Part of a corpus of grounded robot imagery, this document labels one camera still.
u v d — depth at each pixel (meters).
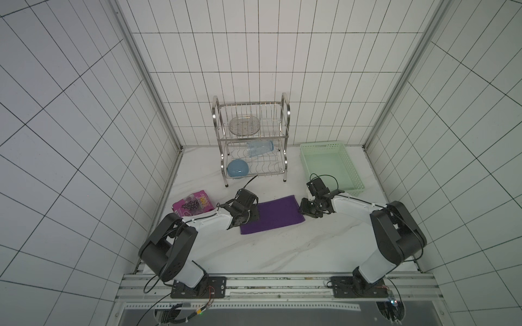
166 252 0.43
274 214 0.89
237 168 1.04
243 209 0.70
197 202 0.90
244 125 0.92
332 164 1.10
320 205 0.69
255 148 1.09
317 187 0.75
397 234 0.46
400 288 0.75
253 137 0.86
